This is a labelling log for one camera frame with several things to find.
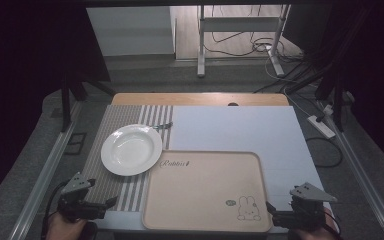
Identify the white round plate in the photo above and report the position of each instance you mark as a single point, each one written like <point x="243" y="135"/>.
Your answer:
<point x="131" y="150"/>

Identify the grey striped placemat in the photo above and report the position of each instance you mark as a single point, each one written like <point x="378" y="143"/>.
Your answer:
<point x="120" y="115"/>

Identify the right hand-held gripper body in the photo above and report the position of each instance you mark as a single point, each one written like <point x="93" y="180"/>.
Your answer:
<point x="303" y="213"/>

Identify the light blue placemat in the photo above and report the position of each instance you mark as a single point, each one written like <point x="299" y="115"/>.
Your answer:
<point x="233" y="130"/>

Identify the white power strip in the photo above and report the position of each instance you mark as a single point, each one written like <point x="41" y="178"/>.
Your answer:
<point x="320" y="126"/>

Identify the person's left hand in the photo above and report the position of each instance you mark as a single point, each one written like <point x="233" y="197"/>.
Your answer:
<point x="65" y="230"/>

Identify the metal fork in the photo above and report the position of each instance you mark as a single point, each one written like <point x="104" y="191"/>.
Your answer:
<point x="163" y="126"/>

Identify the white partition panel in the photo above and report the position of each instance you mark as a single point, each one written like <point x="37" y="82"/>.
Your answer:
<point x="130" y="31"/>

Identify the white metal stand frame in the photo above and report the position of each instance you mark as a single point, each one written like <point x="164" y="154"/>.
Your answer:
<point x="240" y="24"/>

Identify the beige tray with rabbit print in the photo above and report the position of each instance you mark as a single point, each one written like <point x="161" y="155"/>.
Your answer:
<point x="200" y="193"/>

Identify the black metal stand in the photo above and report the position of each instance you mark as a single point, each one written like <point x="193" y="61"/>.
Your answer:
<point x="338" y="106"/>
<point x="66" y="103"/>

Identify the aluminium rail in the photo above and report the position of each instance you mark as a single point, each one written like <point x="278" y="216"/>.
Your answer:
<point x="363" y="173"/>
<point x="43" y="180"/>

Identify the wooden table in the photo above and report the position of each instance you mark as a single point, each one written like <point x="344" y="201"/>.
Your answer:
<point x="180" y="99"/>

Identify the person's right hand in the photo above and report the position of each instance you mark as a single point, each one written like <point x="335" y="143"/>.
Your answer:
<point x="316" y="234"/>

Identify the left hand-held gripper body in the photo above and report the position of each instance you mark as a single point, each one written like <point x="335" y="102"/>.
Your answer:
<point x="76" y="203"/>

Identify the black floor frame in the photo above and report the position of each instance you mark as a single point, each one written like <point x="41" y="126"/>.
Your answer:
<point x="76" y="143"/>

